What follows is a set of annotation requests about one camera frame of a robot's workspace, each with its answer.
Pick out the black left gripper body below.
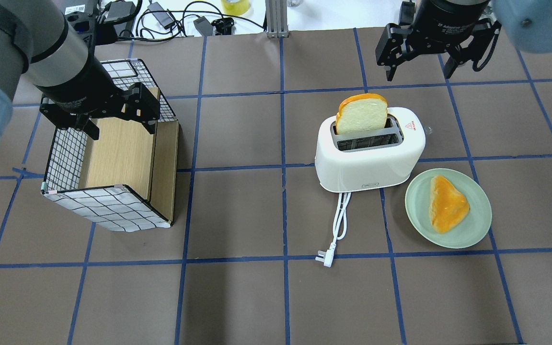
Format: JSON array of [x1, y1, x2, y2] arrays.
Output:
[[39, 62, 135, 119]]

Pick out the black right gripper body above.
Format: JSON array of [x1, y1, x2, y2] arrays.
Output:
[[413, 0, 489, 49]]

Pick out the white toaster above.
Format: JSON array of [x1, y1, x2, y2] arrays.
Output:
[[315, 107, 426, 194]]

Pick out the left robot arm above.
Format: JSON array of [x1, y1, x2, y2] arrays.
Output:
[[0, 0, 160, 140]]

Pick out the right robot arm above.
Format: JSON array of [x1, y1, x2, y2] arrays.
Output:
[[375, 0, 552, 81]]

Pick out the bread slice in toaster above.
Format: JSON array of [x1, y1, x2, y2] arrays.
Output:
[[335, 93, 388, 135]]

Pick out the grid fabric wooden storage box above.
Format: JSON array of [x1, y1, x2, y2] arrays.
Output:
[[40, 59, 180, 232]]

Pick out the black power adapter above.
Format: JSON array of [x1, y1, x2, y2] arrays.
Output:
[[148, 2, 176, 29]]

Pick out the yellow tape roll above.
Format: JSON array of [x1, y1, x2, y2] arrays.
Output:
[[221, 0, 251, 17]]

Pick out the toast slice on plate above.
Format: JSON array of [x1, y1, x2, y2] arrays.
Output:
[[429, 175, 471, 234]]

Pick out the light green plate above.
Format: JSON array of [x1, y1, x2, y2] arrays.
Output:
[[404, 168, 493, 249]]

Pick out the black cables bundle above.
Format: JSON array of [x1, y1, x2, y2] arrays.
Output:
[[95, 0, 266, 41]]

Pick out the aluminium frame post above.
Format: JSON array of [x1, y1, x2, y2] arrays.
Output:
[[265, 0, 289, 38]]

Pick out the white toaster power cord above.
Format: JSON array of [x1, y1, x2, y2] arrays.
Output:
[[315, 192, 352, 267]]

